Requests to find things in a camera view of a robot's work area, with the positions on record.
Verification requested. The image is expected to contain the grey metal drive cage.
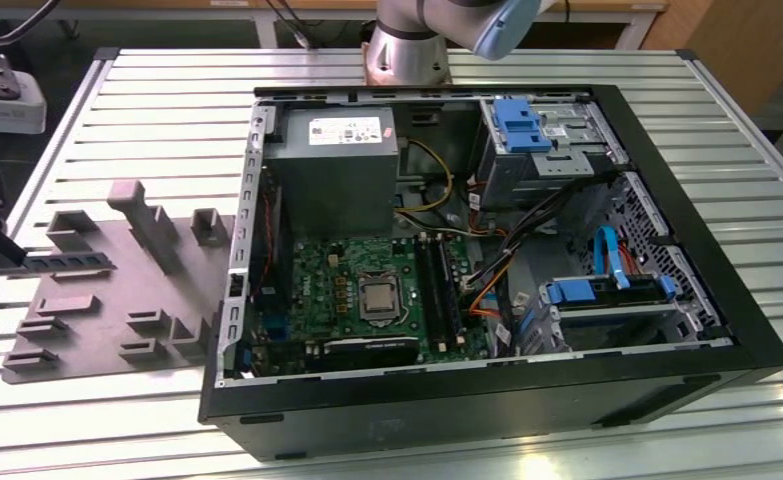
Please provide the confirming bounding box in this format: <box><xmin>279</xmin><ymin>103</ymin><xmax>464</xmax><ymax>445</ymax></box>
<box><xmin>480</xmin><ymin>98</ymin><xmax>630</xmax><ymax>211</ymax></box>

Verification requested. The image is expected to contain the green motherboard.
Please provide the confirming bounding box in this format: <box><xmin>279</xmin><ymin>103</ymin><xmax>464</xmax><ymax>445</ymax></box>
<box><xmin>247</xmin><ymin>232</ymin><xmax>499</xmax><ymax>374</ymax></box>

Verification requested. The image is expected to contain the wooden desk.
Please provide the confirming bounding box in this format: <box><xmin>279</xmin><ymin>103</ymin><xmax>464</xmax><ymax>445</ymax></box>
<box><xmin>0</xmin><ymin>0</ymin><xmax>674</xmax><ymax>51</ymax></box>

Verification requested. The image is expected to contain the red black twisted wire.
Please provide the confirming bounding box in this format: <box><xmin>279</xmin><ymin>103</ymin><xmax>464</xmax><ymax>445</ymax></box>
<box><xmin>260</xmin><ymin>185</ymin><xmax>282</xmax><ymax>289</ymax></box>

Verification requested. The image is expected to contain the black camera cable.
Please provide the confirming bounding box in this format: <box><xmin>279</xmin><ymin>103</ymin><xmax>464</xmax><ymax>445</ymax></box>
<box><xmin>0</xmin><ymin>0</ymin><xmax>63</xmax><ymax>54</ymax></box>

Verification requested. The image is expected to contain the blue data cable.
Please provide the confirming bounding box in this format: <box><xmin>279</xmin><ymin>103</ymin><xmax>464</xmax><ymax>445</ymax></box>
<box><xmin>592</xmin><ymin>224</ymin><xmax>634</xmax><ymax>291</ymax></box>

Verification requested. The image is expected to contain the black open PC case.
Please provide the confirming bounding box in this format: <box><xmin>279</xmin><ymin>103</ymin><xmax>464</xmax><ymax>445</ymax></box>
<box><xmin>196</xmin><ymin>83</ymin><xmax>783</xmax><ymax>462</ymax></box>

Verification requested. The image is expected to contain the blue disk carrier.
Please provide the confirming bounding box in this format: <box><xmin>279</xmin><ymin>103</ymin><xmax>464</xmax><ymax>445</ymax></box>
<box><xmin>542</xmin><ymin>275</ymin><xmax>678</xmax><ymax>307</ymax></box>

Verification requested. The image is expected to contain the grey parts rack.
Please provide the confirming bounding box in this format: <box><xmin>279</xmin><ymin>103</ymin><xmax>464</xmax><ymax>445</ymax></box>
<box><xmin>0</xmin><ymin>179</ymin><xmax>239</xmax><ymax>385</ymax></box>

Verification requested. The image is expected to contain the yellow black power cable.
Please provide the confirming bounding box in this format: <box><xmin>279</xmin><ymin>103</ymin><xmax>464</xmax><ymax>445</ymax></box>
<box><xmin>392</xmin><ymin>139</ymin><xmax>476</xmax><ymax>236</ymax></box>

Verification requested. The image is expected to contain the blue plastic drive rail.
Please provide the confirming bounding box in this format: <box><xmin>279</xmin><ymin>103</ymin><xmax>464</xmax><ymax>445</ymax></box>
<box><xmin>492</xmin><ymin>98</ymin><xmax>540</xmax><ymax>135</ymax></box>
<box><xmin>507</xmin><ymin>130</ymin><xmax>554</xmax><ymax>155</ymax></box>

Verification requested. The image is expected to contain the grey power supply unit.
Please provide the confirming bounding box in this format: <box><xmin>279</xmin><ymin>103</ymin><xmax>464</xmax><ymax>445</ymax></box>
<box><xmin>263</xmin><ymin>102</ymin><xmax>403</xmax><ymax>239</ymax></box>

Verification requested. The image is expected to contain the black hard disk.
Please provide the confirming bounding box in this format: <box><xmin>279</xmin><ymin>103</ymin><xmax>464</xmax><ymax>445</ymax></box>
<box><xmin>590</xmin><ymin>278</ymin><xmax>672</xmax><ymax>306</ymax></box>

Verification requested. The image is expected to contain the black wire bundle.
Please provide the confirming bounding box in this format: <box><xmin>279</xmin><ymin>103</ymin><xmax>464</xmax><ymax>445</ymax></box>
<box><xmin>460</xmin><ymin>169</ymin><xmax>626</xmax><ymax>291</ymax></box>

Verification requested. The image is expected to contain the blue VGA port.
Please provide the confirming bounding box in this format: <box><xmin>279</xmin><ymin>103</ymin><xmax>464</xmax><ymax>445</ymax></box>
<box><xmin>261</xmin><ymin>310</ymin><xmax>291</xmax><ymax>342</ymax></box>

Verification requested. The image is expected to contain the blue RAM stick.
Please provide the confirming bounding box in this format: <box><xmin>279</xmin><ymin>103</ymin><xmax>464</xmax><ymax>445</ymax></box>
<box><xmin>21</xmin><ymin>252</ymin><xmax>117</xmax><ymax>275</ymax></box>

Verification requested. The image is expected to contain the wooden cabinet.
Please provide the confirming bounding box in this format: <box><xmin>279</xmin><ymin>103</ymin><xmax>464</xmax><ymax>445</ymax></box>
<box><xmin>640</xmin><ymin>0</ymin><xmax>783</xmax><ymax>119</ymax></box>

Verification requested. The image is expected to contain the black case fan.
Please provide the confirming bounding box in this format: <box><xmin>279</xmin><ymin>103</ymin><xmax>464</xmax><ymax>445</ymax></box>
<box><xmin>256</xmin><ymin>164</ymin><xmax>296</xmax><ymax>306</ymax></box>

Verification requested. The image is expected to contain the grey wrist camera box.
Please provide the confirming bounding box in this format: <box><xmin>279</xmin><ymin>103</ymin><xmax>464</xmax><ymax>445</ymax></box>
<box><xmin>0</xmin><ymin>48</ymin><xmax>49</xmax><ymax>135</ymax></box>

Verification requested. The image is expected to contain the black graphics card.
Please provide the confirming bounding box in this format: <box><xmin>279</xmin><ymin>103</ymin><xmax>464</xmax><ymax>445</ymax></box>
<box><xmin>304</xmin><ymin>334</ymin><xmax>424</xmax><ymax>372</ymax></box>

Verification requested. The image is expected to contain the metal wire locking lever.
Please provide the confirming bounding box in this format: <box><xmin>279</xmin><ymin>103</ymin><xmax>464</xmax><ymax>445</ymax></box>
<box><xmin>398</xmin><ymin>277</ymin><xmax>414</xmax><ymax>327</ymax></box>

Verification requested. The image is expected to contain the orange data cable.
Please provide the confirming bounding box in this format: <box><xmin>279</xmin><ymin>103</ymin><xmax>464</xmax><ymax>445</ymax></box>
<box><xmin>467</xmin><ymin>279</ymin><xmax>503</xmax><ymax>321</ymax></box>

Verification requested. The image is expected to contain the silver CPU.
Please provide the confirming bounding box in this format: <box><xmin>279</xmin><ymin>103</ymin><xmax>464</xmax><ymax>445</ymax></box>
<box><xmin>362</xmin><ymin>285</ymin><xmax>398</xmax><ymax>312</ymax></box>

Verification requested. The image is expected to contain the white-latch RAM slot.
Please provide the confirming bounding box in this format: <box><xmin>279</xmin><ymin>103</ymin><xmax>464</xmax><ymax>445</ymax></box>
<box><xmin>424</xmin><ymin>232</ymin><xmax>447</xmax><ymax>351</ymax></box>

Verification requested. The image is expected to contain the metal CPU socket cover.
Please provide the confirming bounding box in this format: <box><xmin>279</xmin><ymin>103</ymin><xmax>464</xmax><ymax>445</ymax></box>
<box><xmin>355</xmin><ymin>278</ymin><xmax>404</xmax><ymax>322</ymax></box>

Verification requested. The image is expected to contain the black-latch RAM slot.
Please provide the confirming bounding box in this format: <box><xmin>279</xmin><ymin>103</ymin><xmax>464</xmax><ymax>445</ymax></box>
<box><xmin>434</xmin><ymin>232</ymin><xmax>458</xmax><ymax>349</ymax></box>
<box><xmin>416</xmin><ymin>232</ymin><xmax>439</xmax><ymax>351</ymax></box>

